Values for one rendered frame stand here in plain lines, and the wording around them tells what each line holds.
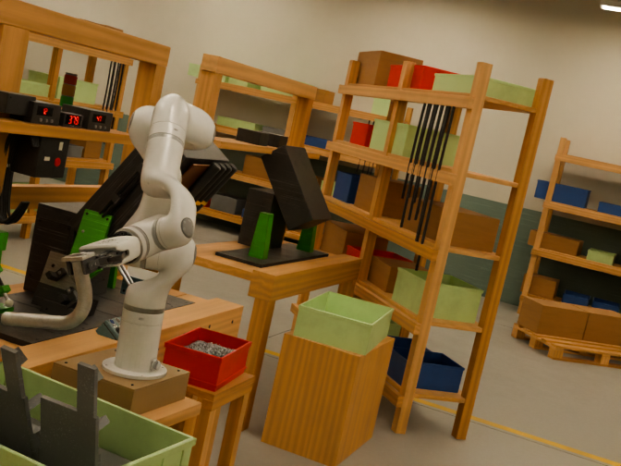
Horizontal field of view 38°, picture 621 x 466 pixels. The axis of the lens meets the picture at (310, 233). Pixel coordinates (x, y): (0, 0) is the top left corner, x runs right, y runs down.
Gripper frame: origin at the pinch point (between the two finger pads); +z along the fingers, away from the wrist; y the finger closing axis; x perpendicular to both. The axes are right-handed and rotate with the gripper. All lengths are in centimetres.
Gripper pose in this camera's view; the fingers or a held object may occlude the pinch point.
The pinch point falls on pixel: (81, 265)
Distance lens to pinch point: 191.4
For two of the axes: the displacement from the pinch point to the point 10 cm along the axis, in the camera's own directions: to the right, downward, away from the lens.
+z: -4.0, 2.3, -8.9
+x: 1.5, 9.7, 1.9
